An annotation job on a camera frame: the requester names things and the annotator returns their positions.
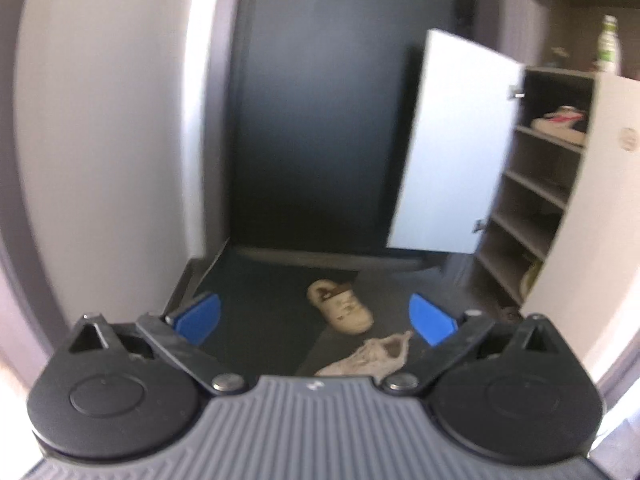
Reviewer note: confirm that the white shoe cabinet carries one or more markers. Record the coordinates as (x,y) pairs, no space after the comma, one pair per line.
(600,210)

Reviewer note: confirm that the pale yellow shoe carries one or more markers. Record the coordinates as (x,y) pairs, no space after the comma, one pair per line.
(531,277)

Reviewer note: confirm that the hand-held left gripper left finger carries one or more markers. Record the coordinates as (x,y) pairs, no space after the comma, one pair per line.
(200,317)

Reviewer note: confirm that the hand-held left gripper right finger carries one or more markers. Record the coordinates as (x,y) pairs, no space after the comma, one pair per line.
(430,317)

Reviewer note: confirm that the white sneaker red trim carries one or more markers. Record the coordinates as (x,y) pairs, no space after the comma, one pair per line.
(555,122)

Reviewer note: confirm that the white green bottle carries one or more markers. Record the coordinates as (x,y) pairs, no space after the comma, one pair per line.
(607,50)

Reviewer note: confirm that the white cabinet door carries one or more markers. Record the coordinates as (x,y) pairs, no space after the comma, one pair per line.
(450,150)

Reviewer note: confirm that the dark entry door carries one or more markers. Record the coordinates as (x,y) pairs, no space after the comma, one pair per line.
(325,110)

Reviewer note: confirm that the white low sneaker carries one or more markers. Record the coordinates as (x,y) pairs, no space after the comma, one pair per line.
(370,357)

